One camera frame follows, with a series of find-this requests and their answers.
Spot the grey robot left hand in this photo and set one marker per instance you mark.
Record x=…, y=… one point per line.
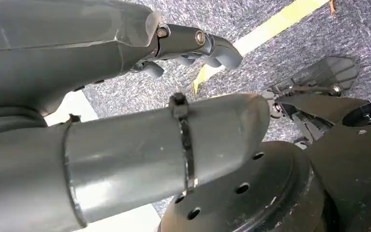
x=60, y=51

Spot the ribbed grey left arm sleeve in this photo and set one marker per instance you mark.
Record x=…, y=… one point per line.
x=9, y=121

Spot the black zip tie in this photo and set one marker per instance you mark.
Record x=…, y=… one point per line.
x=185, y=144

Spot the yellow floor tape line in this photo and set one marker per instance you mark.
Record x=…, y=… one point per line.
x=268, y=28

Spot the robot's own black foot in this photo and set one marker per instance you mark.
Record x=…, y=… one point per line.
x=329, y=72

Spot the small orange scrap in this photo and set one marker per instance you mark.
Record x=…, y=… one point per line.
x=332, y=6

